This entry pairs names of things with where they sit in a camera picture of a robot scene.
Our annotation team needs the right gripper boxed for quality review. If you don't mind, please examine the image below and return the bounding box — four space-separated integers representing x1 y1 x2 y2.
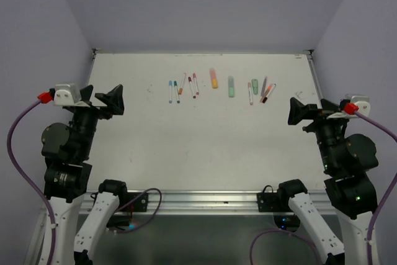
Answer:
288 94 354 170

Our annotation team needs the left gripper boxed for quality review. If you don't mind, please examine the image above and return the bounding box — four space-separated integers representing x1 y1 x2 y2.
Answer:
69 83 123 158

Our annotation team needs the salmon cap marker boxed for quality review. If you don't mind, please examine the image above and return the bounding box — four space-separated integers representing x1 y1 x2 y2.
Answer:
248 82 254 106

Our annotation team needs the orange pink highlighter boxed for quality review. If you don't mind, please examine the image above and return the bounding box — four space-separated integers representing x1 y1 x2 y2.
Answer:
210 68 218 89

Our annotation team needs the red cap marker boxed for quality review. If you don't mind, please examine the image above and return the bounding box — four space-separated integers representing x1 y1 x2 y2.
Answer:
260 84 274 103

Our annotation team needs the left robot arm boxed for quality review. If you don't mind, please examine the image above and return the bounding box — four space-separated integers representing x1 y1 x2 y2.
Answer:
39 84 129 264

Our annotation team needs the black cap marker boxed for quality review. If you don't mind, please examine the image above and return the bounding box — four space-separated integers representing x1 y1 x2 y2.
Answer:
263 84 277 104

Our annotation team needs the purple grey marker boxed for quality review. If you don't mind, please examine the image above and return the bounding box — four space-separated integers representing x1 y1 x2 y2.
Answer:
261 76 267 96

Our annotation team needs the small green highlighter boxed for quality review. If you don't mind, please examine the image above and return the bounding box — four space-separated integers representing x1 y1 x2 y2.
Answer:
251 79 258 95

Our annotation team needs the blue cap marker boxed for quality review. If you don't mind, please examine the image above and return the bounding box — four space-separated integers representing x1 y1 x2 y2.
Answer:
168 80 172 104

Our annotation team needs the teal cap marker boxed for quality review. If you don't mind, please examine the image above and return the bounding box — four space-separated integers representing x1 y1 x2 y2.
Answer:
174 81 181 104

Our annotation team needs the orange cap marker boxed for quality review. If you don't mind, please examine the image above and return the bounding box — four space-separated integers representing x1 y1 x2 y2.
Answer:
178 73 187 95

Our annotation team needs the brown cap marker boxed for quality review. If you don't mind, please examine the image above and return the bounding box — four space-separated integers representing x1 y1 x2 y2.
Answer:
188 76 196 99

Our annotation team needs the pink cap marker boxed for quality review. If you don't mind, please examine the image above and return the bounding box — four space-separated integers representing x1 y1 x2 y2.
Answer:
193 73 199 95

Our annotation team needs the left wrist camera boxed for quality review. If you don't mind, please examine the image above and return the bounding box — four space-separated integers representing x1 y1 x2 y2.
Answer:
53 83 81 106

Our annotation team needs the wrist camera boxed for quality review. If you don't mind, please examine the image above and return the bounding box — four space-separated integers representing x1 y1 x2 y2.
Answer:
327 94 371 119
53 83 81 106

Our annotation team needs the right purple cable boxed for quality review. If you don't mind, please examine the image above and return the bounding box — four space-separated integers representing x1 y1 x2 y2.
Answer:
344 102 397 265

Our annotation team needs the purple cable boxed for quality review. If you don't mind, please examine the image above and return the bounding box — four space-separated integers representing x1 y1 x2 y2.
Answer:
6 91 60 265
344 102 397 265

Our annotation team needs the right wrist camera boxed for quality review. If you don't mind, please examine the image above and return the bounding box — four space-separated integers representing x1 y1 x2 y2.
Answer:
327 94 371 119

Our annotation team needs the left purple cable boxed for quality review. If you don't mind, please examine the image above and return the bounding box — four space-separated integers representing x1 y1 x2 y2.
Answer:
6 91 60 265

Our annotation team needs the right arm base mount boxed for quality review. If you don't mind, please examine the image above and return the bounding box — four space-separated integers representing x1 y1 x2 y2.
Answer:
256 185 300 232

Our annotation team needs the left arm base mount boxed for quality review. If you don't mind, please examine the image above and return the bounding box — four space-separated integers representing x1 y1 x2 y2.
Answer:
106 187 163 234

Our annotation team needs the aluminium rail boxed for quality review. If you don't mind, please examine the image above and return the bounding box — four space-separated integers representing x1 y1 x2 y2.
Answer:
79 189 334 215

